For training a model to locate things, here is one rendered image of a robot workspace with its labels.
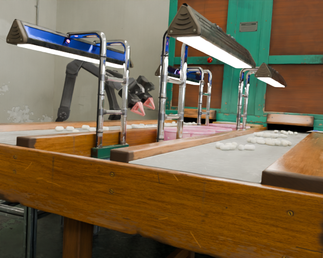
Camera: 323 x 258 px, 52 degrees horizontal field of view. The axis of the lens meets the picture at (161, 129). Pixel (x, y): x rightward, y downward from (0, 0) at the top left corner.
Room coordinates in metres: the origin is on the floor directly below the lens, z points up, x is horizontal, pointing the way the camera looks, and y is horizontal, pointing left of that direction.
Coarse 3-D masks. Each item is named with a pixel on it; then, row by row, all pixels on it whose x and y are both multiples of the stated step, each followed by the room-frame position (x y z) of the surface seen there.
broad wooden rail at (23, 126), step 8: (112, 120) 2.03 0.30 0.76; (120, 120) 2.08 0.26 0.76; (128, 120) 2.14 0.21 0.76; (136, 120) 2.20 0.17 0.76; (144, 120) 2.26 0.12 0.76; (152, 120) 2.33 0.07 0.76; (168, 120) 2.54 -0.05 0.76; (176, 120) 2.67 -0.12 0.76; (0, 128) 1.25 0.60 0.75; (8, 128) 1.28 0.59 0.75; (16, 128) 1.31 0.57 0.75; (24, 128) 1.34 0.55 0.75; (32, 128) 1.37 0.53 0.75; (40, 128) 1.41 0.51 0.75; (48, 128) 1.45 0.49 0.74; (64, 128) 1.53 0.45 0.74
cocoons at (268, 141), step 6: (276, 132) 2.10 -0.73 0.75; (282, 132) 2.13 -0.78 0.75; (288, 132) 2.07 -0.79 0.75; (252, 138) 1.45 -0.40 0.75; (258, 138) 1.46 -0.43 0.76; (270, 138) 1.46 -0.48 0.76; (216, 144) 1.13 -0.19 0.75; (222, 144) 1.14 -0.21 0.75; (228, 144) 1.15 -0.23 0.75; (234, 144) 1.17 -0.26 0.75; (240, 144) 1.13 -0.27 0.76; (246, 144) 1.14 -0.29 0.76; (270, 144) 1.33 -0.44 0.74; (276, 144) 1.35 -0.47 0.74; (288, 144) 1.35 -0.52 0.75
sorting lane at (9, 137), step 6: (108, 126) 1.82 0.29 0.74; (114, 126) 1.87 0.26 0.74; (0, 132) 1.23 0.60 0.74; (6, 132) 1.25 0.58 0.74; (12, 132) 1.26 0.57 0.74; (18, 132) 1.28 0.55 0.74; (24, 132) 1.29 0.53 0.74; (30, 132) 1.30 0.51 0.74; (36, 132) 1.32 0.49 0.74; (42, 132) 1.33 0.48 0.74; (48, 132) 1.34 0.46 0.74; (54, 132) 1.36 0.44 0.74; (60, 132) 1.37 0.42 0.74; (66, 132) 1.39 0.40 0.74; (0, 138) 1.06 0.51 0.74; (6, 138) 1.07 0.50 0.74; (12, 138) 1.08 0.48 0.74; (12, 144) 0.94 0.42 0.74
